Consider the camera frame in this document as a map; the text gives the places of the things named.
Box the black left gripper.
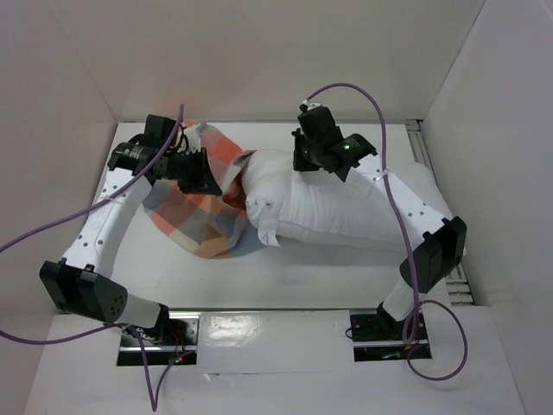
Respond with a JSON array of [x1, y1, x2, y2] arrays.
[[160, 147, 221, 197]]

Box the white pillow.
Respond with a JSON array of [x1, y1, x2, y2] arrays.
[[239, 149, 442, 250]]

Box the orange grey checked pillowcase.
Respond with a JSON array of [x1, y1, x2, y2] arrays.
[[143, 120, 254, 259]]

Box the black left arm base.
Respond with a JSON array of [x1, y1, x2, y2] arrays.
[[117, 310, 200, 367]]

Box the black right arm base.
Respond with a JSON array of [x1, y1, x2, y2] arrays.
[[345, 308, 432, 362]]

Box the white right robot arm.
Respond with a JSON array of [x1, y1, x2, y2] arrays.
[[293, 100, 467, 339]]

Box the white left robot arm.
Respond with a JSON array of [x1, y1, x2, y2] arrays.
[[39, 115, 222, 345]]

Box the white pillow label tag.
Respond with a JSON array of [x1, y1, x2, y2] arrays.
[[257, 219, 280, 246]]

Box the aluminium table edge rail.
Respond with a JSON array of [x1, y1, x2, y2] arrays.
[[405, 120, 475, 306]]

